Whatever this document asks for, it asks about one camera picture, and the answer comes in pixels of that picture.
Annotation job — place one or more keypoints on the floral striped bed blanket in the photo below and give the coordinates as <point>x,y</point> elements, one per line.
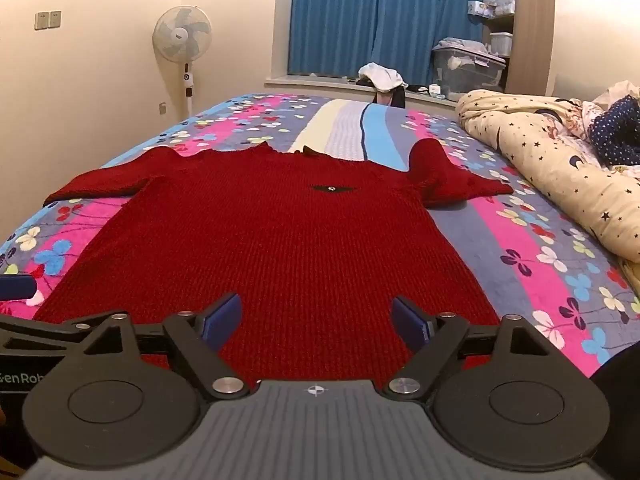
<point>505,245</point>

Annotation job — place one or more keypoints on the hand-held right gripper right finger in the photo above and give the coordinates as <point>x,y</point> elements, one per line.
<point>409,322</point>

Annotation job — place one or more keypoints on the wooden bookshelf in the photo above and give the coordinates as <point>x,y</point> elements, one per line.
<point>534,20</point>

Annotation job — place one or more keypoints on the cream star-print quilt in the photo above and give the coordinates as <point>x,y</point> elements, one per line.
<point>545,165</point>

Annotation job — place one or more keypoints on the wall switch plate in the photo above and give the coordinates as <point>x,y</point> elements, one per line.
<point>41,20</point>
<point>55,19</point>

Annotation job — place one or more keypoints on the blue curtain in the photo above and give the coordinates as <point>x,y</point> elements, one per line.
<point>350,20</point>

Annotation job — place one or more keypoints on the clear plastic storage box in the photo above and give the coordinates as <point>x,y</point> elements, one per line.
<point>470,76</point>

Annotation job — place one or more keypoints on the beige crumpled cloth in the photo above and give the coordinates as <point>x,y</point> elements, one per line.
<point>617,91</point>

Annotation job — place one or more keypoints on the white standing fan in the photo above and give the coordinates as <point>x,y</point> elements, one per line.
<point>181,35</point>

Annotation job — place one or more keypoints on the window sill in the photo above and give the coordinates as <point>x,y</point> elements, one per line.
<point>310,81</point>

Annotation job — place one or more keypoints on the white clothes pile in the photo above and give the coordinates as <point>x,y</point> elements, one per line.
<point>382,76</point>

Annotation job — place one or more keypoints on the white lidded storage bin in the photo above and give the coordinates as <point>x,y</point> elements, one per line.
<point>501,44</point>

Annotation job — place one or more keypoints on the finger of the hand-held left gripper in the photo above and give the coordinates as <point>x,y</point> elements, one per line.
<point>45,331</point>
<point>17,287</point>

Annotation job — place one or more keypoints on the small white box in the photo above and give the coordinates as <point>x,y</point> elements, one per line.
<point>436,91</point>

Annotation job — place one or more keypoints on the stack of white packets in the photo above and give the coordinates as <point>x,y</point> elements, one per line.
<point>495,2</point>

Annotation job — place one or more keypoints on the navy dotted cloth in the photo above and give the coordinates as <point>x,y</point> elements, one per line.
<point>617,130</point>

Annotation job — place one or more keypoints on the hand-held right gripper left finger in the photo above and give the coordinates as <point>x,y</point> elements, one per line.
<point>224,321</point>

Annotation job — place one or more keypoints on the black hanging garment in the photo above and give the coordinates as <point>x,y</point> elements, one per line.
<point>398,96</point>

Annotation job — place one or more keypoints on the red knit sweater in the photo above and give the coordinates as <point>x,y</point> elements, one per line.
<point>280,240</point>

